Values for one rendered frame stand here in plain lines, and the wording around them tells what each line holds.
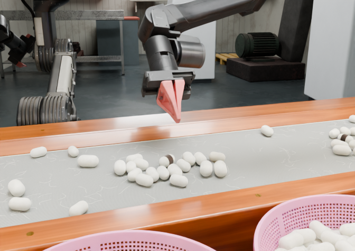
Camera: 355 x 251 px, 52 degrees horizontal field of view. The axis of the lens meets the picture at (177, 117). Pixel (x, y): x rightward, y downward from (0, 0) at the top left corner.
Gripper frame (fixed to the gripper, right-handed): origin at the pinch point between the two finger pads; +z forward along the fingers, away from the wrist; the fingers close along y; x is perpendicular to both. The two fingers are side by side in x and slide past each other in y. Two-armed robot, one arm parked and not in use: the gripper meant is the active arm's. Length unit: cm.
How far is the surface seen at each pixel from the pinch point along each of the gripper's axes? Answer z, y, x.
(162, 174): 11.4, -5.3, -0.5
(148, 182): 12.9, -8.2, -1.4
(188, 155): 7.0, 0.9, 2.1
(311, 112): -6.6, 40.5, 12.6
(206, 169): 11.9, 2.0, -1.4
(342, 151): 11.4, 31.1, -0.4
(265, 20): -483, 383, 390
